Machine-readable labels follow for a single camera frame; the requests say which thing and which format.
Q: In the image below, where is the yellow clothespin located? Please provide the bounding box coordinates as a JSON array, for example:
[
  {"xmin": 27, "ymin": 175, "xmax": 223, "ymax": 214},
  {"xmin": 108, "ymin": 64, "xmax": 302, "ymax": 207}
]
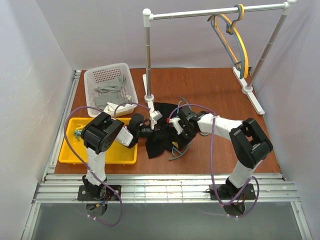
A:
[{"xmin": 172, "ymin": 141, "xmax": 179, "ymax": 148}]

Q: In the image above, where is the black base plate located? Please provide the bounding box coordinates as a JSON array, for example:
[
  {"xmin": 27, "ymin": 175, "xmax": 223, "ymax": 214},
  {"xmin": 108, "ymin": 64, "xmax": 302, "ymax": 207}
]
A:
[
  {"xmin": 77, "ymin": 185, "xmax": 119, "ymax": 201},
  {"xmin": 206, "ymin": 183, "xmax": 256, "ymax": 201}
]

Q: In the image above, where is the teal plastic hanger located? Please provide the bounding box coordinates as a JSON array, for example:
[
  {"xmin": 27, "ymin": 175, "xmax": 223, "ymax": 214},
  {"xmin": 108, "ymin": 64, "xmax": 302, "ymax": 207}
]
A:
[{"xmin": 168, "ymin": 95, "xmax": 192, "ymax": 162}]

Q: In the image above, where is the white plastic laundry basket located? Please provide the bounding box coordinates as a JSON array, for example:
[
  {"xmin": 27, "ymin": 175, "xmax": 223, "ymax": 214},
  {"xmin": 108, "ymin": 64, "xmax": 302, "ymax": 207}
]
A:
[{"xmin": 84, "ymin": 63, "xmax": 138, "ymax": 118}]

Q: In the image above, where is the yellow plastic tray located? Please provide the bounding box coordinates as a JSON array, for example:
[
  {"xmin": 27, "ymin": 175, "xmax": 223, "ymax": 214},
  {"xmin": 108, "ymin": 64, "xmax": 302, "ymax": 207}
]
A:
[{"xmin": 58, "ymin": 117, "xmax": 138, "ymax": 165}]

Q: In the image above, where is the grey cloth in basket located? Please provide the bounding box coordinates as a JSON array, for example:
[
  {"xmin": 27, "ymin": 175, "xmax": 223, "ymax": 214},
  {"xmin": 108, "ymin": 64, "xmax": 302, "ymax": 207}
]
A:
[{"xmin": 94, "ymin": 75, "xmax": 129, "ymax": 110}]

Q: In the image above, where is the white metal clothes rack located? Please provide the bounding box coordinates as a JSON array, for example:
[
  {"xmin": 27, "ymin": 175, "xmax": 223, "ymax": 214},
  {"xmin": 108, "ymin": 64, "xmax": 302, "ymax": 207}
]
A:
[{"xmin": 142, "ymin": 0, "xmax": 296, "ymax": 115}]

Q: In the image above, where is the aluminium rail frame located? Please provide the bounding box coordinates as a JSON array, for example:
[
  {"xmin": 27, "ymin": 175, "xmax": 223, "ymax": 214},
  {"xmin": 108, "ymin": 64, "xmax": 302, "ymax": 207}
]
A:
[{"xmin": 21, "ymin": 69, "xmax": 313, "ymax": 240}]

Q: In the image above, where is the black underwear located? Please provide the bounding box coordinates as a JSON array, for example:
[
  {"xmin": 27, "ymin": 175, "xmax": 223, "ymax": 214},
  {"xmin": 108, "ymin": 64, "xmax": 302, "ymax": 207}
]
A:
[{"xmin": 145, "ymin": 102, "xmax": 190, "ymax": 161}]

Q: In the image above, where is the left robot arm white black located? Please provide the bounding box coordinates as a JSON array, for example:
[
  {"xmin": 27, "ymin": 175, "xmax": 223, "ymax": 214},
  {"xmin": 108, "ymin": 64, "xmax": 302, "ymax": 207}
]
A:
[{"xmin": 80, "ymin": 112, "xmax": 155, "ymax": 200}]

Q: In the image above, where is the grey-blue plastic hanger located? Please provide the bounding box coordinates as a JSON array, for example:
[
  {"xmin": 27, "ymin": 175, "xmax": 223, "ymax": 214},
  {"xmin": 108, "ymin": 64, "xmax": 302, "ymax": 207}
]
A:
[{"xmin": 207, "ymin": 4, "xmax": 247, "ymax": 79}]

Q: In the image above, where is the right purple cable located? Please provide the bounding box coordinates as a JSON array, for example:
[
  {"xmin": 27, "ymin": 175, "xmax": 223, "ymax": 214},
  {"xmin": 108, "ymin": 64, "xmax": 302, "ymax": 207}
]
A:
[{"xmin": 167, "ymin": 104, "xmax": 260, "ymax": 221}]

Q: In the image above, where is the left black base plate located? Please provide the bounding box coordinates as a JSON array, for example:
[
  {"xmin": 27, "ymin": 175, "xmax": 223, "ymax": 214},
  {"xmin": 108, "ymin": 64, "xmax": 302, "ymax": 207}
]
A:
[{"xmin": 77, "ymin": 185, "xmax": 119, "ymax": 201}]

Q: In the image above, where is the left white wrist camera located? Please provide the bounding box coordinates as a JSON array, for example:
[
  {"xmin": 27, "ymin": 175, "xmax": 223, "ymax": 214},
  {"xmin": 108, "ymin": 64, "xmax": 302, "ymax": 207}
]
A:
[{"xmin": 149, "ymin": 110, "xmax": 162, "ymax": 130}]

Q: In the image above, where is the white cloth in basket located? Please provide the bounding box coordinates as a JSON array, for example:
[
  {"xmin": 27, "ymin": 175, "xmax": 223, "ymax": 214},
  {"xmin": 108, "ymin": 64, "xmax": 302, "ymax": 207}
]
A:
[{"xmin": 103, "ymin": 94, "xmax": 134, "ymax": 116}]

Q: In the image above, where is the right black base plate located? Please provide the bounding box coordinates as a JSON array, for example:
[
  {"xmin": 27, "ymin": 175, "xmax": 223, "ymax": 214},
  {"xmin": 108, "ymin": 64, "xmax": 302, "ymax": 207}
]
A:
[{"xmin": 206, "ymin": 183, "xmax": 256, "ymax": 201}]

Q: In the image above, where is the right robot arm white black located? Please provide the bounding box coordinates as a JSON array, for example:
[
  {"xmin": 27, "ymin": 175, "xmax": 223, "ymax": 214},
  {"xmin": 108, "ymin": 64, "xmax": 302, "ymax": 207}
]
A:
[{"xmin": 167, "ymin": 104, "xmax": 273, "ymax": 201}]

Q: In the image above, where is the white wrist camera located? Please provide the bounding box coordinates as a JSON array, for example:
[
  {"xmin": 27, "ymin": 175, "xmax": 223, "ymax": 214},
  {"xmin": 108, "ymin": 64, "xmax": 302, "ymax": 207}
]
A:
[
  {"xmin": 167, "ymin": 117, "xmax": 184, "ymax": 135},
  {"xmin": 149, "ymin": 110, "xmax": 162, "ymax": 130}
]

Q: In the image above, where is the yellow plastic hanger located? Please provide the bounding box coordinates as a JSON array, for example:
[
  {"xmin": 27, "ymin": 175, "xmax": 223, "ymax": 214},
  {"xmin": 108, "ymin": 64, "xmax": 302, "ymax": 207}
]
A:
[{"xmin": 210, "ymin": 4, "xmax": 249, "ymax": 79}]

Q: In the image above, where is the teal clothespin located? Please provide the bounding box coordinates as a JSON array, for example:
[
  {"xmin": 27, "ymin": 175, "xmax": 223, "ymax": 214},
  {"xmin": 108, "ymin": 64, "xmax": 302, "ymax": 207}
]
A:
[{"xmin": 73, "ymin": 128, "xmax": 82, "ymax": 141}]

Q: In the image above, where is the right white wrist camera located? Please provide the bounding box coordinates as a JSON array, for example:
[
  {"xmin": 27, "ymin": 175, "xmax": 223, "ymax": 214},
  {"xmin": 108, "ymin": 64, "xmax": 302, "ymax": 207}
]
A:
[{"xmin": 167, "ymin": 117, "xmax": 184, "ymax": 135}]

